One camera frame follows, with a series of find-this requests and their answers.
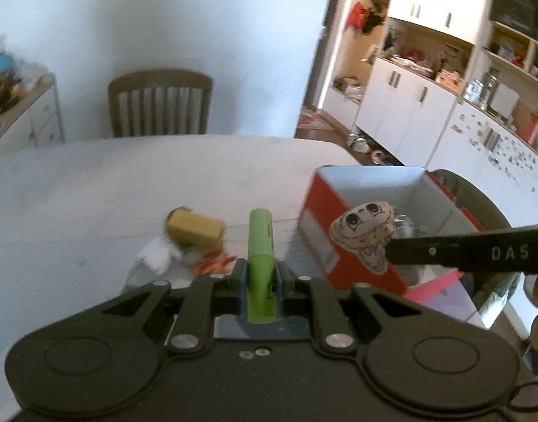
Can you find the green marker pen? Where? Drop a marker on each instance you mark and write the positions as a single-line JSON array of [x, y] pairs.
[[261, 277]]

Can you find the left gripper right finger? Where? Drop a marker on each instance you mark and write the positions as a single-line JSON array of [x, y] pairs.
[[314, 301]]

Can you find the white drawer sideboard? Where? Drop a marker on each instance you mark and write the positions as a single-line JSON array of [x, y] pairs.
[[35, 121]]

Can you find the dark wooden chair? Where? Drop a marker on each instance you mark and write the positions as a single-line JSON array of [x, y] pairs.
[[160, 102]]

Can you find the red patterned doormat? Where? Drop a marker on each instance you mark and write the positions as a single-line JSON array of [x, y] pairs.
[[312, 120]]

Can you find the cartoon face plush doll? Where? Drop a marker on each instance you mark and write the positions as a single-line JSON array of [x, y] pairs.
[[365, 231]]

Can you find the orange small toy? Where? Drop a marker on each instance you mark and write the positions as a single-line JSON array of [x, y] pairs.
[[215, 263]]

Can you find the silver foil snack bag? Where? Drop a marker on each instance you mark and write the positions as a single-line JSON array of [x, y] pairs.
[[405, 227]]

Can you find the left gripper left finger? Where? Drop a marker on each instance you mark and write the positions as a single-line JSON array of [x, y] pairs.
[[207, 298]]

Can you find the bag of white beads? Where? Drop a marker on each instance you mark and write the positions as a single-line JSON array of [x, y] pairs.
[[157, 256]]

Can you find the red white cardboard box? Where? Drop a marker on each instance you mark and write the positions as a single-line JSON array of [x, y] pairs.
[[411, 191]]

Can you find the yellow cardboard box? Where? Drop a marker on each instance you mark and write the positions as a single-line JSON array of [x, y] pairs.
[[190, 229]]

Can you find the white wall cabinet unit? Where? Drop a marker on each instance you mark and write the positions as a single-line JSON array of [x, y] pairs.
[[445, 84]]

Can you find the red hanging clothes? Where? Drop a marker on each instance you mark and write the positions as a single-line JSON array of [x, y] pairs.
[[357, 17]]

